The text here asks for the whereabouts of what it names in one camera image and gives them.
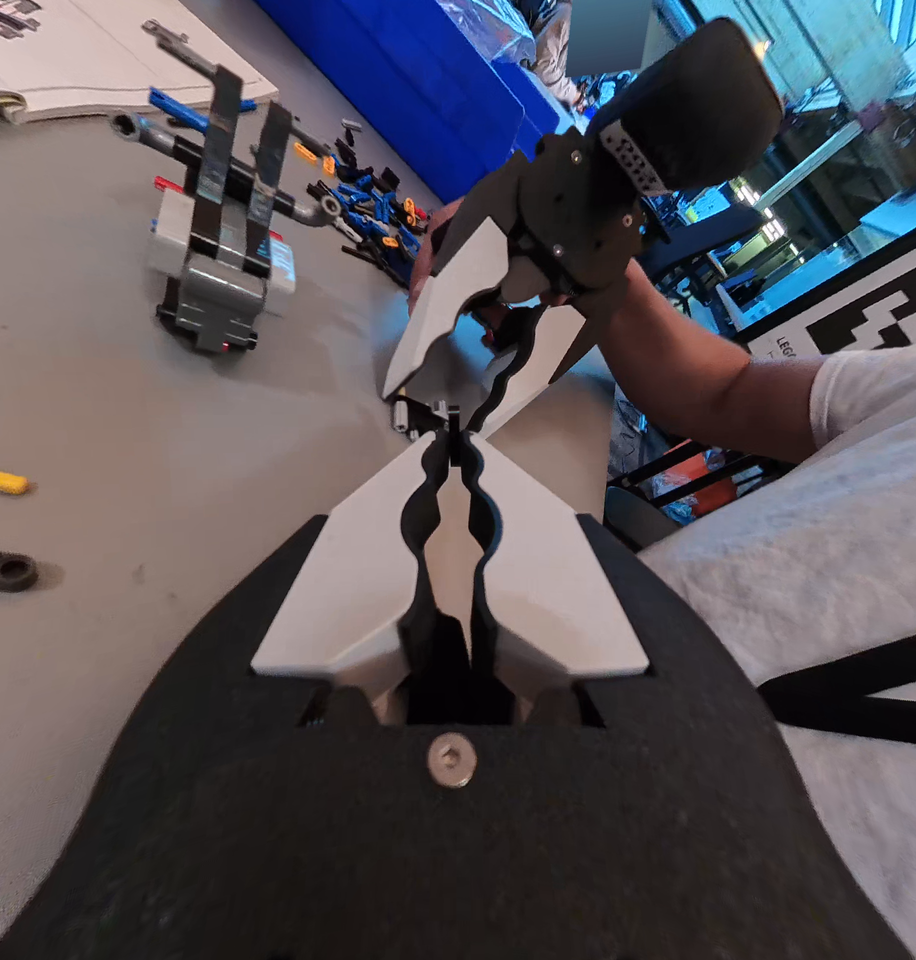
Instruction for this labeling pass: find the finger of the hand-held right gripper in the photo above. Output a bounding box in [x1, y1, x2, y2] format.
[464, 302, 588, 441]
[381, 216, 521, 402]

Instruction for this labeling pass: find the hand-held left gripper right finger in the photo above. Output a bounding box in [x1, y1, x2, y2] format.
[446, 431, 650, 706]

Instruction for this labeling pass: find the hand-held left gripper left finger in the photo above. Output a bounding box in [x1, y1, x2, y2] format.
[249, 432, 459, 708]

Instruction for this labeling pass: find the small grey lego axle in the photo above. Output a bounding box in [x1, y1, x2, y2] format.
[390, 399, 463, 468]

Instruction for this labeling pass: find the person's right forearm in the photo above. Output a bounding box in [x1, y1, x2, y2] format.
[596, 258, 828, 465]

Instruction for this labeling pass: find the pile of small lego pins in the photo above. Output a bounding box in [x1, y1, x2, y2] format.
[293, 116, 434, 291]

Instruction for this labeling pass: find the partly built lego model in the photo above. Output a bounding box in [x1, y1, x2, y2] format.
[109, 18, 348, 355]

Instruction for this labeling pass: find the pile of loose lego pieces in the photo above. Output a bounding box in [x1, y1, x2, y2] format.
[0, 549, 41, 594]

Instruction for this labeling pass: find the person's right hand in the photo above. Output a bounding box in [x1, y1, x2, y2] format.
[405, 196, 658, 316]

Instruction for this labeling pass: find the black office chair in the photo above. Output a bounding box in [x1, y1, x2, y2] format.
[602, 485, 683, 554]

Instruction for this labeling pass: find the clear plastic bag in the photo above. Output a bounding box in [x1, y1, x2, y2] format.
[434, 0, 539, 67]

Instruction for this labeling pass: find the blue plastic storage bin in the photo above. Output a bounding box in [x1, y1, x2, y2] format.
[254, 0, 573, 205]

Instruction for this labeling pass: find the framed black white marker poster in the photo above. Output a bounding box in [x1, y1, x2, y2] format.
[716, 225, 916, 363]

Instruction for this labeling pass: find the white instruction booklet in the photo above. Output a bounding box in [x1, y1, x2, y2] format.
[0, 0, 281, 126]

